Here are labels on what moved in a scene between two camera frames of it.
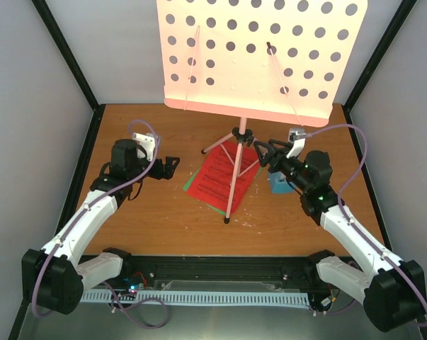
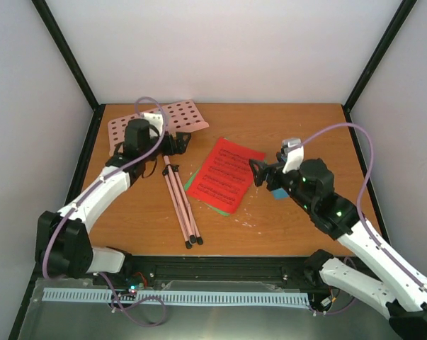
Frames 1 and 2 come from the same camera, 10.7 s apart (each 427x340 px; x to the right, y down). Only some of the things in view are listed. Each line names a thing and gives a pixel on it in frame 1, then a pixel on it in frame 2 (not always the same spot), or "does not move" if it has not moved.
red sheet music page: [212, 183] does not move
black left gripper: [168, 169] → [180, 147]
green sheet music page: [193, 177] does not move
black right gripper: [278, 154] → [273, 168]
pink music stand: [277, 61] → [181, 119]
